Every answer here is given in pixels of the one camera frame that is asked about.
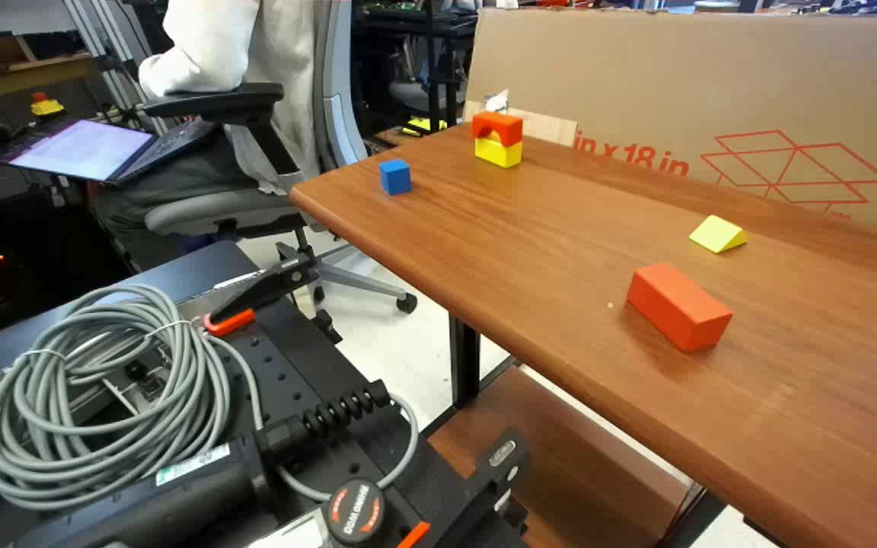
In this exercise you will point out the large cardboard box red print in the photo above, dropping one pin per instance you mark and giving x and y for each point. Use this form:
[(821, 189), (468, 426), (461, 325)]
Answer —
[(662, 81)]

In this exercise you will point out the orange rectangular wooden block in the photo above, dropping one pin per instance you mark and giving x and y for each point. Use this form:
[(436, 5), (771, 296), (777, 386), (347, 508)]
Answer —
[(677, 307)]

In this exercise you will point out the person in white shirt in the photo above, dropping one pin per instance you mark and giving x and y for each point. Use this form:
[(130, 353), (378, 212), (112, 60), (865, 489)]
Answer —
[(215, 41)]

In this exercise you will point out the yellow red emergency stop button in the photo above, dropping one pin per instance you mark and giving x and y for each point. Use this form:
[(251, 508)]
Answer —
[(48, 105)]

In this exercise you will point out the white paper scrap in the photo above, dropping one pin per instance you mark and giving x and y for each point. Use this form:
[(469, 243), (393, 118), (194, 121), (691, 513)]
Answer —
[(497, 99)]

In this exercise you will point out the yellow wedge wooden block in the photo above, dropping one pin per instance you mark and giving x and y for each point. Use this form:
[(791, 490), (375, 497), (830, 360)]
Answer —
[(712, 235)]

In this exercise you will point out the orange arch wooden block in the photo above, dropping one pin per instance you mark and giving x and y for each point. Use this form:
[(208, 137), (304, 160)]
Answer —
[(497, 127)]

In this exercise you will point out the brown wooden lower shelf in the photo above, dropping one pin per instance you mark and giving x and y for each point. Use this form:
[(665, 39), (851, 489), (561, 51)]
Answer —
[(548, 459)]

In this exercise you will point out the round black orange knob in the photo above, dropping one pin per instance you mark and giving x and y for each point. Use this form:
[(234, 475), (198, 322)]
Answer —
[(353, 510)]

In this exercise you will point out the grey office chair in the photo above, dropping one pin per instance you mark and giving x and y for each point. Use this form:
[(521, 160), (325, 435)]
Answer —
[(215, 212)]

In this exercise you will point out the black table leg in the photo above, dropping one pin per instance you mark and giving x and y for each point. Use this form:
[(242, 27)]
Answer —
[(465, 360)]

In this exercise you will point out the blue wooden cube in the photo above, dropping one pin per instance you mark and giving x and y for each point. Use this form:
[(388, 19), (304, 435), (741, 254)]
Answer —
[(393, 177)]

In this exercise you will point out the tablet with lit screen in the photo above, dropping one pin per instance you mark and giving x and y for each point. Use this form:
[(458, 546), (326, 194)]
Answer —
[(84, 150)]

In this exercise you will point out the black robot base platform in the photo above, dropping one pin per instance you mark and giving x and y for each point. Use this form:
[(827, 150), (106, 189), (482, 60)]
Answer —
[(297, 375)]

